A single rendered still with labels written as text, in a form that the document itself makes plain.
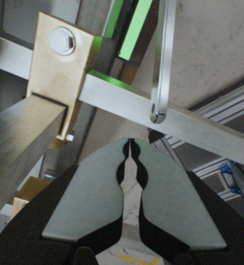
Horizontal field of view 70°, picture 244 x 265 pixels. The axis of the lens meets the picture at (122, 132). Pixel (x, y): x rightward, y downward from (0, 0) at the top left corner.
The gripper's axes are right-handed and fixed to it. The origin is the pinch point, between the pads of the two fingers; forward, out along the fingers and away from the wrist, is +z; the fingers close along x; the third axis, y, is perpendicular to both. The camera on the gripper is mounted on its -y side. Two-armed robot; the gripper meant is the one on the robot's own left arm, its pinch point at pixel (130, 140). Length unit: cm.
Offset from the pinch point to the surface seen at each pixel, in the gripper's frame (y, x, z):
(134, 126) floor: 42, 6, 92
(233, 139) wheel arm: 3.2, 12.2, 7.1
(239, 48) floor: -5, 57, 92
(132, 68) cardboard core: 6, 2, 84
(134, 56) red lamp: -4.2, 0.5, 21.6
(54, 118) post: -0.2, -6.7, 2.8
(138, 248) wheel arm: 28.0, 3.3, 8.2
